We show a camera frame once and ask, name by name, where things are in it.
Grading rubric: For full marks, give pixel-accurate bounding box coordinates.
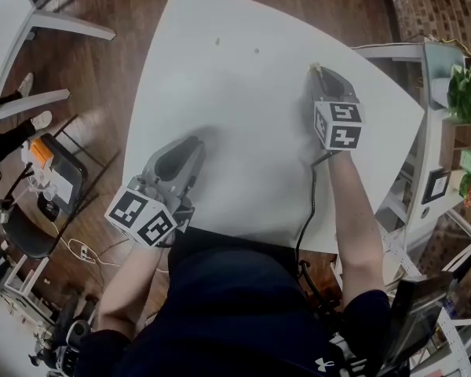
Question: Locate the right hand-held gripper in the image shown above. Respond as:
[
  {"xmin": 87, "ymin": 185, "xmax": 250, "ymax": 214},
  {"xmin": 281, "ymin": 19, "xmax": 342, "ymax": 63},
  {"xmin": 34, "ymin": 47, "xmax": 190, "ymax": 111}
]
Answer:
[{"xmin": 306, "ymin": 64, "xmax": 366, "ymax": 152}]

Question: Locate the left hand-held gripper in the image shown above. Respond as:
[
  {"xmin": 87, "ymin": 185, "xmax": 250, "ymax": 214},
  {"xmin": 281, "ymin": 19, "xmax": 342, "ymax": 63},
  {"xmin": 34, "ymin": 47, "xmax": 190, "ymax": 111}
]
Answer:
[{"xmin": 104, "ymin": 135, "xmax": 207, "ymax": 249}]

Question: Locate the person's right forearm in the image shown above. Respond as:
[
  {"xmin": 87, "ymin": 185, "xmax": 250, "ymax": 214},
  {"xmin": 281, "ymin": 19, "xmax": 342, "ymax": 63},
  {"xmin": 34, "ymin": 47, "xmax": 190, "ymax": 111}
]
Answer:
[{"xmin": 328, "ymin": 147, "xmax": 390, "ymax": 302}]

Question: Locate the person's left forearm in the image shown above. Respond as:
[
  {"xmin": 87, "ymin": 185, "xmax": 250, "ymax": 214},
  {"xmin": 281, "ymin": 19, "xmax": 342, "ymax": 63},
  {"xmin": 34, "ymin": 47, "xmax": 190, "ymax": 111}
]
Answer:
[{"xmin": 97, "ymin": 240, "xmax": 170, "ymax": 342}]

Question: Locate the black folding chair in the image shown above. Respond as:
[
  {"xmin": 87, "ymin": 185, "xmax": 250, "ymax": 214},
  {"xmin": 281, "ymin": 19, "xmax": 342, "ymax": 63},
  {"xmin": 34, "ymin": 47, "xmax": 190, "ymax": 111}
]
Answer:
[{"xmin": 2, "ymin": 112, "xmax": 122, "ymax": 260}]

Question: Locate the orange box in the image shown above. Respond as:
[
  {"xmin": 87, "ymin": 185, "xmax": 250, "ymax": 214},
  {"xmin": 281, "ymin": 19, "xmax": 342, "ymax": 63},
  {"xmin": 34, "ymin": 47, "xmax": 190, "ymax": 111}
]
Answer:
[{"xmin": 29, "ymin": 137, "xmax": 54, "ymax": 170}]

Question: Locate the person's dark navy shirt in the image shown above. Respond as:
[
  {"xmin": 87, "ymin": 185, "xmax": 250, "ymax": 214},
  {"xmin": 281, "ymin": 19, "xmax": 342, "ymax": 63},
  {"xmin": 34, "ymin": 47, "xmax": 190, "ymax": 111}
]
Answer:
[{"xmin": 77, "ymin": 225, "xmax": 393, "ymax": 377}]

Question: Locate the white metal shelf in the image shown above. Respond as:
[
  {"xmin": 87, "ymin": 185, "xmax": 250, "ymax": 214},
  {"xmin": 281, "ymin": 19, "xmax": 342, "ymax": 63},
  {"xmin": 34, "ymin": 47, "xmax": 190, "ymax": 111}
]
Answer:
[{"xmin": 352, "ymin": 40, "xmax": 471, "ymax": 377}]

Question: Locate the wooden box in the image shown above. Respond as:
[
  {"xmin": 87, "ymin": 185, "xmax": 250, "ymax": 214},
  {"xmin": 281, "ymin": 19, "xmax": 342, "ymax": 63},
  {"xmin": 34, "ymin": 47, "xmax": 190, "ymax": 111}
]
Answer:
[{"xmin": 438, "ymin": 116, "xmax": 471, "ymax": 173}]

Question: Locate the green potted plant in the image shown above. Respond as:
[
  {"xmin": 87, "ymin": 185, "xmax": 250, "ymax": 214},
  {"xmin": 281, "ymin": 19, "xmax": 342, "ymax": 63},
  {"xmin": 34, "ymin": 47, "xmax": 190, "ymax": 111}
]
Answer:
[{"xmin": 447, "ymin": 61, "xmax": 471, "ymax": 130}]

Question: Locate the white side table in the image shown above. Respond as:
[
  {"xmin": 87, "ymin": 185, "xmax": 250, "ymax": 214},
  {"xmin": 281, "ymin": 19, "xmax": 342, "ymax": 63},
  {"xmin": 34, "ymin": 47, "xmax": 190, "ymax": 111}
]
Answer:
[{"xmin": 0, "ymin": 0, "xmax": 117, "ymax": 126}]

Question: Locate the black monitor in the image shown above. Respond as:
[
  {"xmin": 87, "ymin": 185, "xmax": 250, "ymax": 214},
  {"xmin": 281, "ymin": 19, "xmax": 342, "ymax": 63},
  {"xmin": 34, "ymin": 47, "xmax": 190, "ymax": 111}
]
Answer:
[{"xmin": 385, "ymin": 271, "xmax": 455, "ymax": 367}]

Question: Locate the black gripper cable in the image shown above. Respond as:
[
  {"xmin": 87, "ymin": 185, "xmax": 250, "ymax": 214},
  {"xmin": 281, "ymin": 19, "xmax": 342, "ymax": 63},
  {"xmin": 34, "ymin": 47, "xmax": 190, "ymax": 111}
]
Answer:
[{"xmin": 295, "ymin": 150, "xmax": 332, "ymax": 274}]

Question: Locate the black picture frame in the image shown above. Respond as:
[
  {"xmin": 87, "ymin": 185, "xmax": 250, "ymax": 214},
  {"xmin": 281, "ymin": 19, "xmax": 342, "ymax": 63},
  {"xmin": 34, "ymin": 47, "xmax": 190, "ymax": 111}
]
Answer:
[{"xmin": 421, "ymin": 167, "xmax": 451, "ymax": 206}]

